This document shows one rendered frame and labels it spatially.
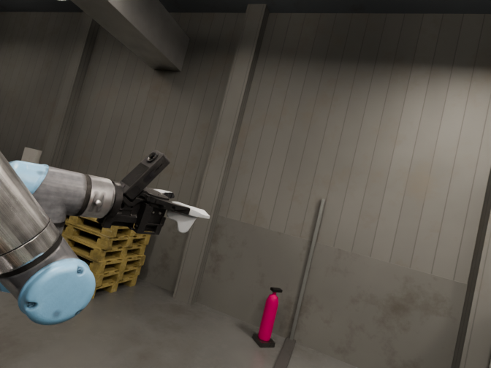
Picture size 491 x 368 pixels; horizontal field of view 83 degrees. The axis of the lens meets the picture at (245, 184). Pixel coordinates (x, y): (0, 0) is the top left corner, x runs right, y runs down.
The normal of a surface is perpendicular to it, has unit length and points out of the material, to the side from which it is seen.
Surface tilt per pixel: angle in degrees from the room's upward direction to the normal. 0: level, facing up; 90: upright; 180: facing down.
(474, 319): 90
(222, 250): 90
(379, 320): 90
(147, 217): 98
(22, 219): 74
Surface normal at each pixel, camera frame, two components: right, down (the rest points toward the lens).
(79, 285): 0.74, 0.15
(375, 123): -0.31, -0.13
